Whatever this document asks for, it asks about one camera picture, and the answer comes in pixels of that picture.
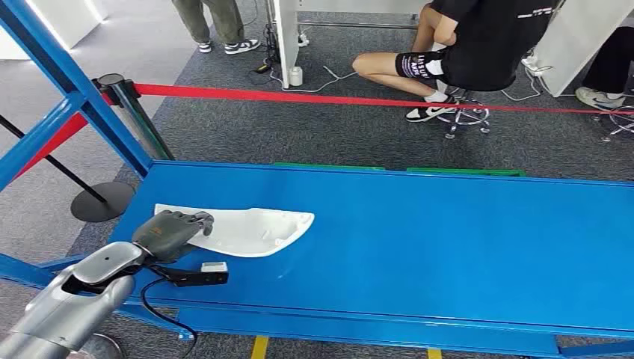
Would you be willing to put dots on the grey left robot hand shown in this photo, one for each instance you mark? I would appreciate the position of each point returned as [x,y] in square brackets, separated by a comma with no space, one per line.
[168,235]

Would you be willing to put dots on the white plastic body part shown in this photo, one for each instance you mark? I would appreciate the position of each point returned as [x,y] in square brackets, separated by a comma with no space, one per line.
[247,233]

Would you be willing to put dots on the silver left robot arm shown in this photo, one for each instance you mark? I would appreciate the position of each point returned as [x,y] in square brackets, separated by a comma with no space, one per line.
[74,307]

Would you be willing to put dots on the blue metal shelf rack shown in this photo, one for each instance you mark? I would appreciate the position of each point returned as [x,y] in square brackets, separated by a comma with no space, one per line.
[396,238]

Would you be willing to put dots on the thin black stanchion with base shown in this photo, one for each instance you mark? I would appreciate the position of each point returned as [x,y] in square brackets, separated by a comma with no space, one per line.
[101,200]

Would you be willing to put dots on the chrome round base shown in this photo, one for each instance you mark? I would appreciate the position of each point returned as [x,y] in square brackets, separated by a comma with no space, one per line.
[99,348]

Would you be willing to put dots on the red barrier belt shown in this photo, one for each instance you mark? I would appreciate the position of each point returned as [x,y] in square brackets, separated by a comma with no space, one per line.
[59,136]
[346,100]

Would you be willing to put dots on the black power adapter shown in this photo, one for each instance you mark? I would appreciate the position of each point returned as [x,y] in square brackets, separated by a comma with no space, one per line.
[261,69]

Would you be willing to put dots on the small white cylinder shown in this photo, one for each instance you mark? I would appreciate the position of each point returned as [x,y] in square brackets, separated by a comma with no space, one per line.
[295,77]

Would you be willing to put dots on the person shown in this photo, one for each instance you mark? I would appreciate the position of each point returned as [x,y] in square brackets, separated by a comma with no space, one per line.
[611,64]
[485,49]
[218,20]

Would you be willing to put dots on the white desk with metal bar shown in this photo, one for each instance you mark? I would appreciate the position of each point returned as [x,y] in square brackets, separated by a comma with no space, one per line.
[286,39]

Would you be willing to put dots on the white power plug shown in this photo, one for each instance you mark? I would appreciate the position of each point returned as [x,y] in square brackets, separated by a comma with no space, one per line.
[303,39]

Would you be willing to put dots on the chrome base stool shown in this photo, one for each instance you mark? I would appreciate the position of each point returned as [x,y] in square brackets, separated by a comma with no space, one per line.
[463,118]
[625,121]

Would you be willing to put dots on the white power strip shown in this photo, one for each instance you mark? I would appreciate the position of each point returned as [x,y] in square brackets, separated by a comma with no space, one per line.
[532,64]

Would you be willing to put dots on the white partition panel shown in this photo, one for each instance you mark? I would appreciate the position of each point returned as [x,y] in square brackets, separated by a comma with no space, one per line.
[574,39]

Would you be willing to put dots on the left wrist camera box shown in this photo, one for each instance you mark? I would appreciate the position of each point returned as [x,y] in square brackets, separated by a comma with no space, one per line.
[214,268]

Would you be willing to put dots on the black stanchion post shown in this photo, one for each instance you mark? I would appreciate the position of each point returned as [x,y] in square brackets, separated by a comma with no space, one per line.
[133,116]

